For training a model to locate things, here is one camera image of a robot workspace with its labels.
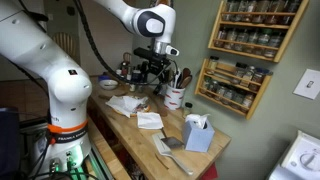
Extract black corrugated cable conduit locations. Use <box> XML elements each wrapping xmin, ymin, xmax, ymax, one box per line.
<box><xmin>72</xmin><ymin>0</ymin><xmax>160</xmax><ymax>86</ymax></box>

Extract white ceramic bowl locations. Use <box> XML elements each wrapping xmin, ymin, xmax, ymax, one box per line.
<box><xmin>98</xmin><ymin>79</ymin><xmax>120</xmax><ymax>91</ymax></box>

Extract small glass spice jar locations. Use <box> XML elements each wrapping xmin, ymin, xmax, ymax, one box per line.
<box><xmin>182</xmin><ymin>102</ymin><xmax>194</xmax><ymax>119</ymax></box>

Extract wooden chair back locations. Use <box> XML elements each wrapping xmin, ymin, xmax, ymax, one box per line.
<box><xmin>51</xmin><ymin>32</ymin><xmax>81</xmax><ymax>65</ymax></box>

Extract green lid rack jar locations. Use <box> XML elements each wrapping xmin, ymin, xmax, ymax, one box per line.
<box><xmin>256</xmin><ymin>29</ymin><xmax>273</xmax><ymax>48</ymax></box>

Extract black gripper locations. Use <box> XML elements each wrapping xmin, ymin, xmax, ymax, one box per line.
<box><xmin>146</xmin><ymin>56</ymin><xmax>173</xmax><ymax>84</ymax></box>

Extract black lid rack jar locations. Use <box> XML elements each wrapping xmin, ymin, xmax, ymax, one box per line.
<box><xmin>233</xmin><ymin>62</ymin><xmax>249</xmax><ymax>79</ymax></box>

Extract white light switch plate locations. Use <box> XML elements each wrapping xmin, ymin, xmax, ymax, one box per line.
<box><xmin>292</xmin><ymin>68</ymin><xmax>320</xmax><ymax>101</ymax></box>

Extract white box on counter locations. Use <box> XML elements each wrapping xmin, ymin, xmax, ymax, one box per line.
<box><xmin>181</xmin><ymin>113</ymin><xmax>216</xmax><ymax>154</ymax></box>

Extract white kitchen stove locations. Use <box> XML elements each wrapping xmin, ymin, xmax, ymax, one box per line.
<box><xmin>266</xmin><ymin>129</ymin><xmax>320</xmax><ymax>180</ymax></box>

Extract wooden robot stand platform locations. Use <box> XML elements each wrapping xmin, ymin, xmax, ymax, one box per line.
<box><xmin>85</xmin><ymin>116</ymin><xmax>132</xmax><ymax>180</ymax></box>

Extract white plastic slotted spatula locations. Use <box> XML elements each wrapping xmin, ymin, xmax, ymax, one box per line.
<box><xmin>152</xmin><ymin>132</ymin><xmax>195</xmax><ymax>176</ymax></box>

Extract blue lid rack jar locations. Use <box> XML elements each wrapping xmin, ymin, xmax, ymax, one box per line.
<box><xmin>251</xmin><ymin>68</ymin><xmax>270</xmax><ymax>85</ymax></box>

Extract tall wooden spice rack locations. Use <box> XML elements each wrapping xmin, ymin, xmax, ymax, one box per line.
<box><xmin>207</xmin><ymin>0</ymin><xmax>310</xmax><ymax>64</ymax></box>

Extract crumpled white paper towel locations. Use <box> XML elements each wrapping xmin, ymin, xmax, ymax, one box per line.
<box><xmin>105</xmin><ymin>95</ymin><xmax>150</xmax><ymax>119</ymax></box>

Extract black base cables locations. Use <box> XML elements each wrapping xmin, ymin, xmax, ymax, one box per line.
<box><xmin>19</xmin><ymin>126</ymin><xmax>101</xmax><ymax>180</ymax></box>

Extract dark metal spatula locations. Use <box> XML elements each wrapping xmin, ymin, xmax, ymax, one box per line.
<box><xmin>160</xmin><ymin>127</ymin><xmax>185</xmax><ymax>150</ymax></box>

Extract light wooden spatula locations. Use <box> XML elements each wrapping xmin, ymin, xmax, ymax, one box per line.
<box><xmin>179</xmin><ymin>75</ymin><xmax>194</xmax><ymax>90</ymax></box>

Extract small black silver gadget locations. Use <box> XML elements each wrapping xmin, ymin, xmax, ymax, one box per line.
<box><xmin>152</xmin><ymin>84</ymin><xmax>164</xmax><ymax>96</ymax></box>

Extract folded white napkin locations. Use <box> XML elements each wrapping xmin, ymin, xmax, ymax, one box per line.
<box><xmin>136</xmin><ymin>111</ymin><xmax>165</xmax><ymax>131</ymax></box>

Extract glass spice rack jar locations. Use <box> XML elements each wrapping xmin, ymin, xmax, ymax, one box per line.
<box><xmin>207</xmin><ymin>55</ymin><xmax>220</xmax><ymax>71</ymax></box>
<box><xmin>214</xmin><ymin>28</ymin><xmax>228</xmax><ymax>48</ymax></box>

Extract silver lid rack jar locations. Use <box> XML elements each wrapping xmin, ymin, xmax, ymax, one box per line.
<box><xmin>242</xmin><ymin>65</ymin><xmax>256</xmax><ymax>81</ymax></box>

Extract brown wooden spoon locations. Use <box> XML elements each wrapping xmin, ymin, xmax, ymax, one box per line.
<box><xmin>181</xmin><ymin>67</ymin><xmax>192</xmax><ymax>81</ymax></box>

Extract red cloth under table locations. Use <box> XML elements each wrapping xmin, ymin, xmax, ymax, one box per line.
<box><xmin>199</xmin><ymin>163</ymin><xmax>220</xmax><ymax>180</ymax></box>

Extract dark blue bulky object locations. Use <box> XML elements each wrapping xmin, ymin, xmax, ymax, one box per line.
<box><xmin>0</xmin><ymin>106</ymin><xmax>22</xmax><ymax>180</ymax></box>

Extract white ceramic utensil holder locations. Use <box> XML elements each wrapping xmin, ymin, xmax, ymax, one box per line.
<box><xmin>163</xmin><ymin>84</ymin><xmax>186</xmax><ymax>111</ymax></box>

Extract short wooden spice rack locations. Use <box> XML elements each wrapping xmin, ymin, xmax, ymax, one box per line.
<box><xmin>194</xmin><ymin>58</ymin><xmax>274</xmax><ymax>121</ymax></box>

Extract patterned ceramic plate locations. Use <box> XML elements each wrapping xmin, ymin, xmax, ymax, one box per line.
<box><xmin>129</xmin><ymin>103</ymin><xmax>152</xmax><ymax>118</ymax></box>

